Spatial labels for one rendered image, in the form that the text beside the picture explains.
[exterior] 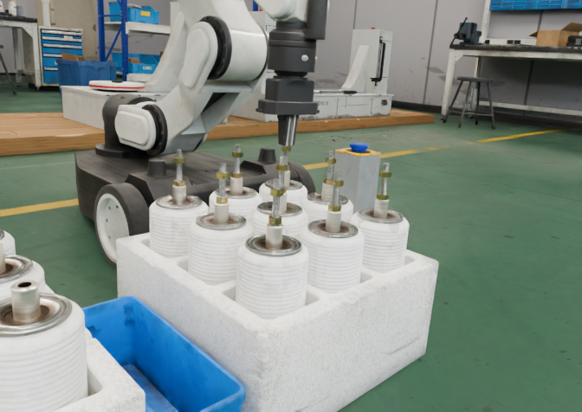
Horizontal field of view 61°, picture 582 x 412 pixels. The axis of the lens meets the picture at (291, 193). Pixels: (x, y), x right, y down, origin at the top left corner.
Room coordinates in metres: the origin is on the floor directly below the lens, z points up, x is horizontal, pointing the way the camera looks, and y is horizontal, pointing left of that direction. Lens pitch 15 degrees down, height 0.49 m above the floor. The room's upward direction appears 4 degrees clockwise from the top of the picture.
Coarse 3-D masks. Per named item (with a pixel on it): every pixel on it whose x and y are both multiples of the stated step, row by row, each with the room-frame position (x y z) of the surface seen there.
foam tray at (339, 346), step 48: (144, 240) 0.79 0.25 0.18; (144, 288) 0.71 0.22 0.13; (192, 288) 0.62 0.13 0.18; (384, 288) 0.67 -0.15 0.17; (432, 288) 0.77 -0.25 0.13; (192, 336) 0.61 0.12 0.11; (240, 336) 0.54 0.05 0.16; (288, 336) 0.53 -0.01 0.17; (336, 336) 0.60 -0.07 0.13; (384, 336) 0.68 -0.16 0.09; (288, 384) 0.54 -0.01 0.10; (336, 384) 0.61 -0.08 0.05
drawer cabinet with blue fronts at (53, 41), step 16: (48, 32) 5.56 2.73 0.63; (64, 32) 5.68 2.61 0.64; (80, 32) 5.84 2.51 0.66; (48, 48) 5.55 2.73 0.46; (64, 48) 5.67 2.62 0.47; (80, 48) 5.80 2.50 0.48; (32, 64) 5.70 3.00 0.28; (48, 64) 5.55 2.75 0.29; (32, 80) 5.72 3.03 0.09; (48, 80) 5.55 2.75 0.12
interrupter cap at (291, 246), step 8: (248, 240) 0.62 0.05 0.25; (256, 240) 0.62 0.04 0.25; (264, 240) 0.63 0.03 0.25; (288, 240) 0.63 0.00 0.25; (296, 240) 0.63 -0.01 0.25; (248, 248) 0.59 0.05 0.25; (256, 248) 0.59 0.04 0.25; (264, 248) 0.60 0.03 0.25; (280, 248) 0.61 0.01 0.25; (288, 248) 0.60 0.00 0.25; (296, 248) 0.60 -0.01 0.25; (272, 256) 0.58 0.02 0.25; (280, 256) 0.58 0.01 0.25
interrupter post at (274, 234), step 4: (268, 224) 0.61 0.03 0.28; (280, 224) 0.62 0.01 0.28; (268, 228) 0.61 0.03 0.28; (272, 228) 0.60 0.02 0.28; (276, 228) 0.60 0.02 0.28; (280, 228) 0.61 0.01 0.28; (268, 232) 0.61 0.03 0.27; (272, 232) 0.60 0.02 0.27; (276, 232) 0.60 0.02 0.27; (280, 232) 0.61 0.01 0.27; (268, 236) 0.61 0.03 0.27; (272, 236) 0.60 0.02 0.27; (276, 236) 0.60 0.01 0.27; (280, 236) 0.61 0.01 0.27; (268, 240) 0.61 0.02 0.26; (272, 240) 0.60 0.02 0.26; (276, 240) 0.60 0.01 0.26; (280, 240) 0.61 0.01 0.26; (268, 244) 0.61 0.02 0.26; (272, 244) 0.60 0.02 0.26; (276, 244) 0.60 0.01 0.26; (280, 244) 0.61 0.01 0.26; (272, 248) 0.60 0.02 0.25; (276, 248) 0.60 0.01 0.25
